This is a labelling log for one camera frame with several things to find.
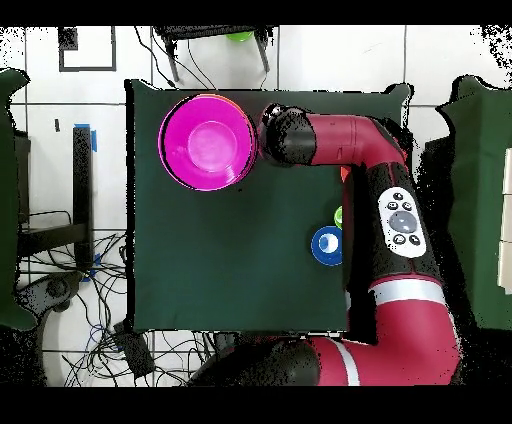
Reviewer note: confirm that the lime green bowl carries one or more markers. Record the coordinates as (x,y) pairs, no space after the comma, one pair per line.
(240,36)

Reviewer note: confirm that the blue bowl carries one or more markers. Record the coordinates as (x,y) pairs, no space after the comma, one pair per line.
(326,246)

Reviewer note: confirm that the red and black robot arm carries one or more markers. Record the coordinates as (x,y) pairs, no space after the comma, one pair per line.
(408,332)

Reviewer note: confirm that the green cloth side table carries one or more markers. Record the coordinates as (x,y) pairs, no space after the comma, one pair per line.
(8,160)
(484,200)

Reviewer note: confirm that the shallow red-orange bowl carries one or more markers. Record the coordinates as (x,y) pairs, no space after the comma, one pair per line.
(344,174)

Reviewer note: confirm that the black power strip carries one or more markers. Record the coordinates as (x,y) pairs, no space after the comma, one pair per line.
(134,352)

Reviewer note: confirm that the black office chair base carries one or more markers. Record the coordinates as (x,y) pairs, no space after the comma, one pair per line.
(56,288)

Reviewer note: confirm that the green cup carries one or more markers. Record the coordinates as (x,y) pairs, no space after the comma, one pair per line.
(339,218)

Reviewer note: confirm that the dark green tablecloth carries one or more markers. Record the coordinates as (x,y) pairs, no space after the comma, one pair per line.
(200,260)

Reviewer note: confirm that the orange bowl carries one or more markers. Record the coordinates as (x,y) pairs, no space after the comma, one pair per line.
(236,102)

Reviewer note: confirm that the black stool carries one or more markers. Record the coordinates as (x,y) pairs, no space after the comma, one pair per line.
(208,31)

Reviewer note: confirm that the blue tape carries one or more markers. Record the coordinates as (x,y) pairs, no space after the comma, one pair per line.
(94,142)

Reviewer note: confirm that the black table frame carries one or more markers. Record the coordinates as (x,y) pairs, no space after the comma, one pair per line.
(82,180)

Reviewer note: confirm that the white boxes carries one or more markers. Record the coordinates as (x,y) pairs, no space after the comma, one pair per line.
(507,260)

